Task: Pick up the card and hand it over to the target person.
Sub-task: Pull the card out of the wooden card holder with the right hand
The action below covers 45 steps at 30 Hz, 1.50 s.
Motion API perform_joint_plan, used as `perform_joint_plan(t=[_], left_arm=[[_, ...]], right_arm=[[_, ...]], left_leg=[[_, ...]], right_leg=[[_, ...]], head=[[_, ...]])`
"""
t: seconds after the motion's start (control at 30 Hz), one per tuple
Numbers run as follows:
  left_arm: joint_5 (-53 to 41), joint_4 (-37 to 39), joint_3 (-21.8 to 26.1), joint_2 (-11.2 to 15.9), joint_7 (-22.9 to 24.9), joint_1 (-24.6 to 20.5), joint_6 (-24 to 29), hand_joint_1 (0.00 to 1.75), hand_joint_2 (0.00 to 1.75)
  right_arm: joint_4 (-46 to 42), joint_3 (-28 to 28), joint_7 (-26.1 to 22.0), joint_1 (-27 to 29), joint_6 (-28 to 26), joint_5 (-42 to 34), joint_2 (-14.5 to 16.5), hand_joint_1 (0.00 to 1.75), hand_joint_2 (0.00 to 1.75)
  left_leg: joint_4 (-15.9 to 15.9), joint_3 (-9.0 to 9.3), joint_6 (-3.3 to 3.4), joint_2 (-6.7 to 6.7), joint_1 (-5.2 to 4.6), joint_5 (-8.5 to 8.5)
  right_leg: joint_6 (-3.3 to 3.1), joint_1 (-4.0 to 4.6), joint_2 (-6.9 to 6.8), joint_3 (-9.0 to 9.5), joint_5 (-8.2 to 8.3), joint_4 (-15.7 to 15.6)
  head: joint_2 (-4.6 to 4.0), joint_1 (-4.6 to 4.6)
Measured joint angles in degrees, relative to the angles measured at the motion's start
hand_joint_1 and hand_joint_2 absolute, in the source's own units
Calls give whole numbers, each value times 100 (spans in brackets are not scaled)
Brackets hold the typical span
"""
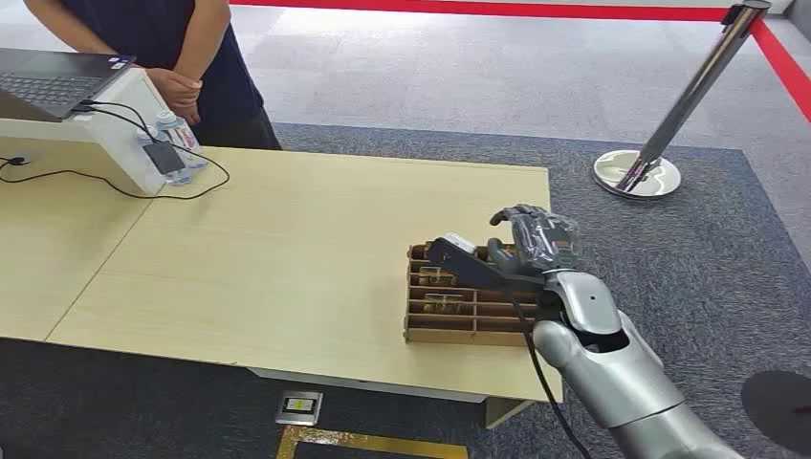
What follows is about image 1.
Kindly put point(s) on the person's right hand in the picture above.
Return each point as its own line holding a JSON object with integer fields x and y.
{"x": 161, "y": 76}

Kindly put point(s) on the person's left hand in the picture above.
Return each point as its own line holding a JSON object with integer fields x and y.
{"x": 189, "y": 98}

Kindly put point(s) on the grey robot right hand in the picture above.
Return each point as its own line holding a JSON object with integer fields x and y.
{"x": 538, "y": 244}

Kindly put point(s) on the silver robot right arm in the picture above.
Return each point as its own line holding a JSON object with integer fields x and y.
{"x": 608, "y": 380}

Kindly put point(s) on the person's left forearm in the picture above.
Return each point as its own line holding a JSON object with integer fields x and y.
{"x": 206, "y": 38}

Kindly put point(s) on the person's right forearm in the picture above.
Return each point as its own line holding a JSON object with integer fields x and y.
{"x": 70, "y": 25}

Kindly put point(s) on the person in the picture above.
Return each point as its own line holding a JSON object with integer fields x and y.
{"x": 158, "y": 32}

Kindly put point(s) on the dark gold card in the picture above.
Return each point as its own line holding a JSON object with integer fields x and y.
{"x": 445, "y": 305}
{"x": 437, "y": 276}

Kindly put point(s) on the wooden slotted card organizer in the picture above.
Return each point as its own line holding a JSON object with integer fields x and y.
{"x": 443, "y": 329}

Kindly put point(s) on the clear plastic water bottle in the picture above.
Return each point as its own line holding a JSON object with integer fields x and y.
{"x": 187, "y": 142}
{"x": 177, "y": 177}

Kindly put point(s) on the black rectangular adapter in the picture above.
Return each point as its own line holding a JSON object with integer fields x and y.
{"x": 164, "y": 158}

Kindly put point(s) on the white laptop stand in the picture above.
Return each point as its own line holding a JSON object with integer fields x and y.
{"x": 114, "y": 139}

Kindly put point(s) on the dark grey laptop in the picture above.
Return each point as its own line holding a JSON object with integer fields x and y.
{"x": 50, "y": 79}

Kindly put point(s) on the chrome stanchion base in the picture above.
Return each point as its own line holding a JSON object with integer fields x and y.
{"x": 659, "y": 180}

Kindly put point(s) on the wooden table leg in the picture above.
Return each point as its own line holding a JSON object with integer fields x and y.
{"x": 504, "y": 413}

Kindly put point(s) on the white table underframe beam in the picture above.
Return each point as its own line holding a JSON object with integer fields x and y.
{"x": 355, "y": 382}

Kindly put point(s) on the long red barrier belt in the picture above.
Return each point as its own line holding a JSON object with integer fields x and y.
{"x": 507, "y": 9}

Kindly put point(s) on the yellow floor tape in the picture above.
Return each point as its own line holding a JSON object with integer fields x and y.
{"x": 355, "y": 440}

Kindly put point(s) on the metal floor socket box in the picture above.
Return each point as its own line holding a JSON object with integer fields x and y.
{"x": 298, "y": 407}

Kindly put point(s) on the black round disc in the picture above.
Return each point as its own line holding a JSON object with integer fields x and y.
{"x": 779, "y": 408}

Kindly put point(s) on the short red barrier belt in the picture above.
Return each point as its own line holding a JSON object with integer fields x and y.
{"x": 785, "y": 66}

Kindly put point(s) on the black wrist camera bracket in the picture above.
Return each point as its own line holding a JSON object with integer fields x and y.
{"x": 469, "y": 272}

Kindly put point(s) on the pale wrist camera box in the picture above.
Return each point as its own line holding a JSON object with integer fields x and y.
{"x": 459, "y": 242}

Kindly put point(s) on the chrome stanchion post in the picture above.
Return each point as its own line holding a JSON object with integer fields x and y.
{"x": 690, "y": 95}

